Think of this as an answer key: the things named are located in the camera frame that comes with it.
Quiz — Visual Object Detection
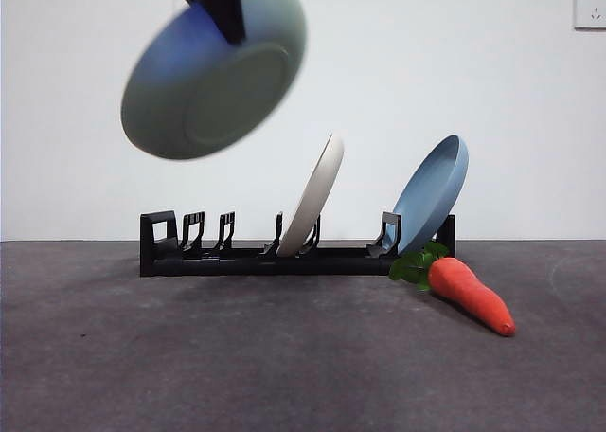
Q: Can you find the cream plate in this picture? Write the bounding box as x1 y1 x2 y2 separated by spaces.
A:
276 132 346 258

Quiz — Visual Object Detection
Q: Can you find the white wall socket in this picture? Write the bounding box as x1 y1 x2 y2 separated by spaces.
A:
574 0 606 31

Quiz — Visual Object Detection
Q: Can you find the black plate rack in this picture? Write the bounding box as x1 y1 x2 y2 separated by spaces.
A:
139 208 457 278

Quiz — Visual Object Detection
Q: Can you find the orange carrot with green leaves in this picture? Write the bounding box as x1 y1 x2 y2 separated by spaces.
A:
388 241 516 337

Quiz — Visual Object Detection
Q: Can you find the pale green plate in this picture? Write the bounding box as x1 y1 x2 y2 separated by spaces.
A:
120 0 309 162

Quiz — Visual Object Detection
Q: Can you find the light blue plate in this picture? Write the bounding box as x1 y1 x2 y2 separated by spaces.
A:
391 134 470 257

